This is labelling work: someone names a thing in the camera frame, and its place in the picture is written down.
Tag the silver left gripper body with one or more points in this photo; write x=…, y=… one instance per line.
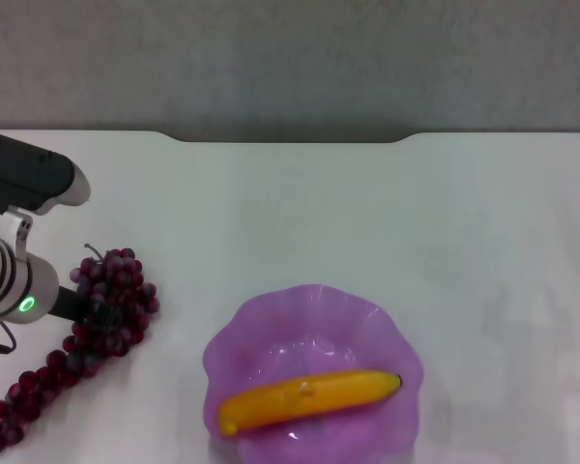
x=9, y=280

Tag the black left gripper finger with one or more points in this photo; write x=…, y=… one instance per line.
x=75, y=304

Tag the purple grape bunch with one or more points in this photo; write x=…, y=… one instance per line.
x=125, y=270

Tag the yellow banana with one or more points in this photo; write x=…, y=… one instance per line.
x=338, y=394

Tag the purple wavy plastic bowl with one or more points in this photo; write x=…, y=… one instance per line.
x=280, y=338

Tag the silver camera mount bracket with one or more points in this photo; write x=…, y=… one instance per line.
x=17, y=232

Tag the black grey left wrist camera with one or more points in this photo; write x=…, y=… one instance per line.
x=24, y=169

